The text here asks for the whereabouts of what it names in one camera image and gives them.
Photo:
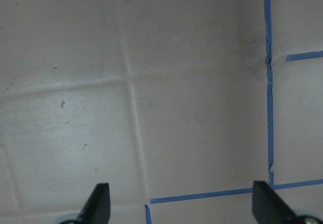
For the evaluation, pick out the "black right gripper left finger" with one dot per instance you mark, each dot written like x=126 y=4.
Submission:
x=97 y=208

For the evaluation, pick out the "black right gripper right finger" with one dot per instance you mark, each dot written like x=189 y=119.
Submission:
x=269 y=208

